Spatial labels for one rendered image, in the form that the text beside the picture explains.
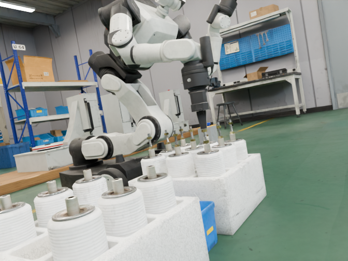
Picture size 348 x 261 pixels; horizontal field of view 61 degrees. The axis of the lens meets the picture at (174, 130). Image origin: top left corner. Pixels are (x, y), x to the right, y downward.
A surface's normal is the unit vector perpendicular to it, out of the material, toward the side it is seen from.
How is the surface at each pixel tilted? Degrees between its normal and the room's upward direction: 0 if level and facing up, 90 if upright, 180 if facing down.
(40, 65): 101
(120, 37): 51
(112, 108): 90
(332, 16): 90
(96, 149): 90
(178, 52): 90
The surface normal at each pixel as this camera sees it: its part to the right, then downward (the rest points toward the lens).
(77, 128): 0.82, -0.11
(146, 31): 0.10, 0.52
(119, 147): -0.54, 0.14
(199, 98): -0.15, 0.08
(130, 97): -0.30, 0.50
